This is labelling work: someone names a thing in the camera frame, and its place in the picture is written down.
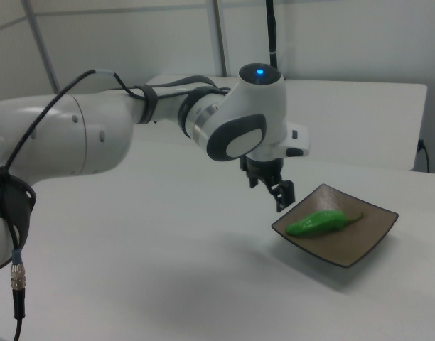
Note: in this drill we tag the green chili pepper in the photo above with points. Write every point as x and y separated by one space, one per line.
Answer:
317 223

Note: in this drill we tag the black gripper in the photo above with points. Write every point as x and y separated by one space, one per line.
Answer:
263 168

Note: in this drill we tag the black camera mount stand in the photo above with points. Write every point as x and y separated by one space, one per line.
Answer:
272 32

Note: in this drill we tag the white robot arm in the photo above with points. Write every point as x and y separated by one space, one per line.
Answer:
96 124

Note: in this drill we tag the grey partition frame post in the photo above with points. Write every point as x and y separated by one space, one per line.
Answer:
43 46
220 35

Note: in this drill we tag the brown square ceramic plate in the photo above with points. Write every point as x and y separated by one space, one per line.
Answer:
345 248

